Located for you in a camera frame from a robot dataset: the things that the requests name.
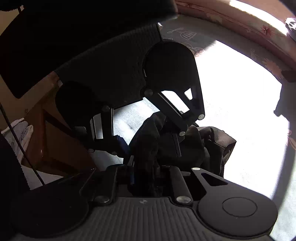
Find wooden headboard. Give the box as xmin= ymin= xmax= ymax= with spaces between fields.
xmin=22 ymin=72 xmax=95 ymax=176

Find black track pants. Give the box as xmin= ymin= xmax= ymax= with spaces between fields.
xmin=129 ymin=111 xmax=236 ymax=177

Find pink floral quilt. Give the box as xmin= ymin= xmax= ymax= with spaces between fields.
xmin=175 ymin=1 xmax=295 ymax=70

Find blue floral bed sheet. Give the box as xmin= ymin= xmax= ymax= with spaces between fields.
xmin=92 ymin=14 xmax=296 ymax=241

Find blue floral pillow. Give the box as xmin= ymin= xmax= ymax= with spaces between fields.
xmin=285 ymin=17 xmax=296 ymax=32

